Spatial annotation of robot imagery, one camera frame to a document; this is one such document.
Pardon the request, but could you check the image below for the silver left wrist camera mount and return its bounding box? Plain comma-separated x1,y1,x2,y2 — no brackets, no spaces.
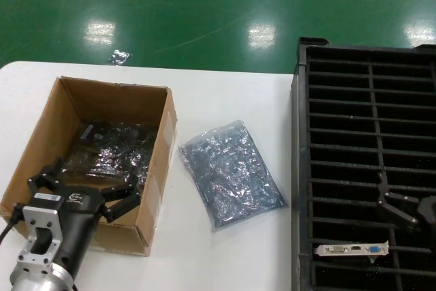
16,192,65,273

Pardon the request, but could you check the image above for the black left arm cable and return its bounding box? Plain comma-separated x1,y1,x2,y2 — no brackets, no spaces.
0,203,24,247

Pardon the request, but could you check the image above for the bagged graphics card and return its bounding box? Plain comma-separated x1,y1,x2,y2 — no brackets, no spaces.
63,119,159,186

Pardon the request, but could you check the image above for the grey antistatic bag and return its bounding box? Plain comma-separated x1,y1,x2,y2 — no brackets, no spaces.
177,119,290,233

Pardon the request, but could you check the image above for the brown cardboard box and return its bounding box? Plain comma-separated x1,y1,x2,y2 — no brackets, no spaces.
0,76,178,257

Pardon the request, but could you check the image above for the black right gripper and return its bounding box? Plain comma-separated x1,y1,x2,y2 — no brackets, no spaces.
377,172,436,232

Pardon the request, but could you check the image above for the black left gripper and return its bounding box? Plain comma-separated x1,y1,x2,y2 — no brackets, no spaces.
29,157,142,277

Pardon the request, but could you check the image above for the black slotted plastic container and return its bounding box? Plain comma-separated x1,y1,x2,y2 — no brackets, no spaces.
291,37,436,291

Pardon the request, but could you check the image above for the crumpled foil scrap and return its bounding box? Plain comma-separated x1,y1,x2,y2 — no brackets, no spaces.
108,48,132,66

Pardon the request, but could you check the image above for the graphics card with silver bracket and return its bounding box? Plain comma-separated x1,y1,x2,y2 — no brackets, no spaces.
313,239,390,265

